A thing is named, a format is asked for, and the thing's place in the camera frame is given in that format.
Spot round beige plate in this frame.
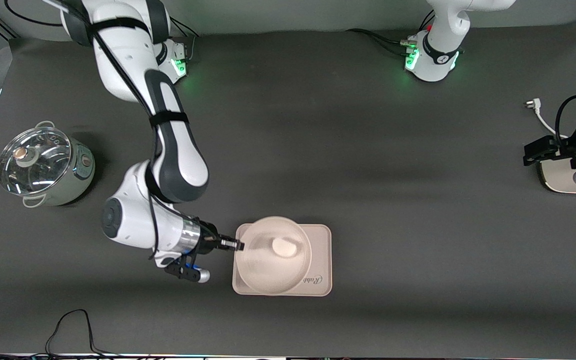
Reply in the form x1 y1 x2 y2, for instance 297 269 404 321
240 216 313 295

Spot white steamed bun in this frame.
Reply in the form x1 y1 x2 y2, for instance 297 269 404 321
272 238 299 257

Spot beige rectangular rabbit-print tray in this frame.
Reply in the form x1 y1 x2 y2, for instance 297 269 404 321
232 223 333 297

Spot cream toaster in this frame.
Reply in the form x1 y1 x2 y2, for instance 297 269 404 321
539 156 576 195

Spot steel pot with glass lid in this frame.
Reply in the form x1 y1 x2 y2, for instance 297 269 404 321
0 121 96 208

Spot glass pot lid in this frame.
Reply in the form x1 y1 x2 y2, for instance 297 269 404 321
0 126 73 196

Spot white power cord with plug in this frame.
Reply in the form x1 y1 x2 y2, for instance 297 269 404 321
524 98 569 142

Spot thin black looped cable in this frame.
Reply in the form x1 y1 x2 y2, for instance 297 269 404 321
44 309 119 358

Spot black cable along right arm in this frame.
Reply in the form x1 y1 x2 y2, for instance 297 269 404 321
4 0 219 261

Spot black left arm base cables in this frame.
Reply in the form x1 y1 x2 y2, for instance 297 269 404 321
345 12 436 57

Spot black arm base cables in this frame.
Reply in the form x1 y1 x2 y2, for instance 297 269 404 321
345 12 436 57
168 15 203 65

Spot black right arm base cables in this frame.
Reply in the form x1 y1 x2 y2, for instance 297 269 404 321
168 15 203 65

